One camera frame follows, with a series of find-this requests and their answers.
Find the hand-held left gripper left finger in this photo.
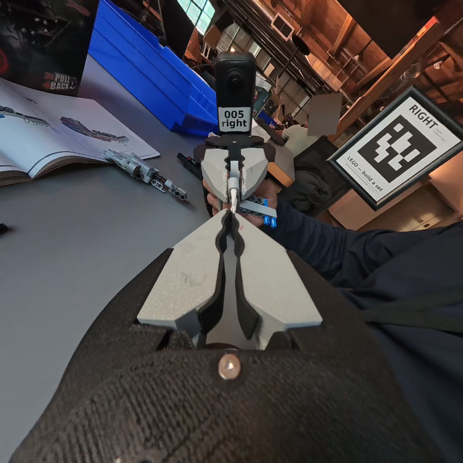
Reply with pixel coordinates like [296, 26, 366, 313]
[136, 209, 230, 339]

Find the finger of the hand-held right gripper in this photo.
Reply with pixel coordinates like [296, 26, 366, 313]
[237, 144, 269, 201]
[200, 148, 234, 205]

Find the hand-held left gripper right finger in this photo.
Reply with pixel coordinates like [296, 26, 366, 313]
[231, 211, 323, 351]

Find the grey lego jaw assembly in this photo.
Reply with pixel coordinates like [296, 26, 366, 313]
[226, 159, 278, 229]

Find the person's right forearm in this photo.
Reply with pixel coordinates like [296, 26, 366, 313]
[264, 199, 463, 286]

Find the black red lego chassis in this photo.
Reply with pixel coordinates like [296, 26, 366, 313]
[177, 152, 203, 178]

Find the grey lego motor assembly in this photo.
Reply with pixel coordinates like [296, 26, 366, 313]
[103, 149, 189, 201]

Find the lego instruction booklet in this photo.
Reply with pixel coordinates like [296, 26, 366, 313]
[0, 78, 161, 187]

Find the black lego set box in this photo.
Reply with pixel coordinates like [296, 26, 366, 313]
[0, 0, 100, 97]

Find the person's right hand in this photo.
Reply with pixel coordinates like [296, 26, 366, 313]
[203, 177, 279, 228]

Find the wooden table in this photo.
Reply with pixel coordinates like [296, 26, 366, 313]
[268, 145, 295, 189]

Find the black jacket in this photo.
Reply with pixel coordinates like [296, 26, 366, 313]
[282, 170, 331, 218]

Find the black office chair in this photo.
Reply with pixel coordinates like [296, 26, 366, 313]
[293, 136, 351, 218]

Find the blue plastic bin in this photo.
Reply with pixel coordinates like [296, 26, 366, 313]
[88, 0, 219, 136]

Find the framed marker sign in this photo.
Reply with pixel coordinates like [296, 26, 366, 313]
[327, 85, 463, 212]

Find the person's dark blue torso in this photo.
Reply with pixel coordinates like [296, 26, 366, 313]
[336, 221, 463, 463]

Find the black lanyard strap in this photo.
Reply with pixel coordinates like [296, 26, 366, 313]
[362, 289, 463, 333]

